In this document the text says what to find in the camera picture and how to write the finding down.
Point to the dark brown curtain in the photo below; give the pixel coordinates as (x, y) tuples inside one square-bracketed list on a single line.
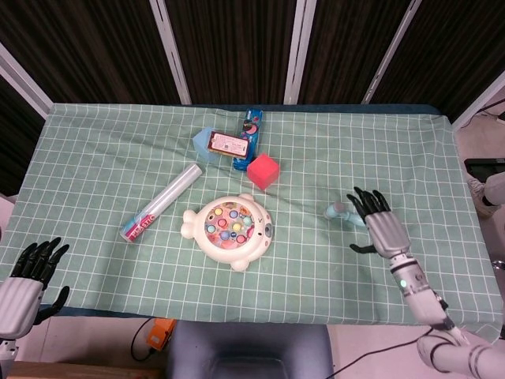
[(236, 47)]

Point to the white animal-shaped button toy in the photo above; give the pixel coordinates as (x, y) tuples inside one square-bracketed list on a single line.
[(215, 252)]

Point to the small teal toy rod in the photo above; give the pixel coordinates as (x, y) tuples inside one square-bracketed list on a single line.
[(337, 209)]

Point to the orange device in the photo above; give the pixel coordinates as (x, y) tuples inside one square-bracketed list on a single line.
[(159, 335)]

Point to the green checkered tablecloth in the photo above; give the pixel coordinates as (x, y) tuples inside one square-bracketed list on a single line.
[(315, 276)]

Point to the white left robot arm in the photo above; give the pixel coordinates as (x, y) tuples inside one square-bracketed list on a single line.
[(6, 349)]

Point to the brown snack box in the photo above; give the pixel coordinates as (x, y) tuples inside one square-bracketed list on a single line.
[(229, 144)]

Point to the white sneaker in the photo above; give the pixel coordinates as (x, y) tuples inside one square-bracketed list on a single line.
[(479, 195)]

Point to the red foam cube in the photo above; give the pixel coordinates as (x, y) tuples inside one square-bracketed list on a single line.
[(262, 171)]

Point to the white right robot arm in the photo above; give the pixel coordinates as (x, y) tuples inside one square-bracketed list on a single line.
[(422, 300)]

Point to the plastic food wrap roll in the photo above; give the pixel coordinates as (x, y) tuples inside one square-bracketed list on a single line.
[(165, 199)]

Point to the brown wooden board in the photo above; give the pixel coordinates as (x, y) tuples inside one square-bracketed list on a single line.
[(79, 371)]

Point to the grey blue padded seat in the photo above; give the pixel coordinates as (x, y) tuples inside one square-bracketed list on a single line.
[(244, 351)]

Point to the white slotted frame post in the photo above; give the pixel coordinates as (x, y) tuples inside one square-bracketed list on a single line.
[(479, 104), (300, 51), (23, 81), (169, 47), (390, 51)]

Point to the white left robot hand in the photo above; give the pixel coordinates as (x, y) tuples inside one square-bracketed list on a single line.
[(17, 302)]

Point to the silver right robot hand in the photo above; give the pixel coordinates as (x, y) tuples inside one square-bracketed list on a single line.
[(388, 235)]

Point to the blue cookie pack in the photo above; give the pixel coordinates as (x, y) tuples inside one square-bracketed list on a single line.
[(252, 118)]

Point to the light blue foam block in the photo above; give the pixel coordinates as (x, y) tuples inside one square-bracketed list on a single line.
[(200, 144)]

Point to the black flat box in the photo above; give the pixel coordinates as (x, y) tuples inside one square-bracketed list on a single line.
[(485, 167)]

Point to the grey trouser leg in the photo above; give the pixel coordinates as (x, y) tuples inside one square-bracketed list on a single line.
[(497, 187)]

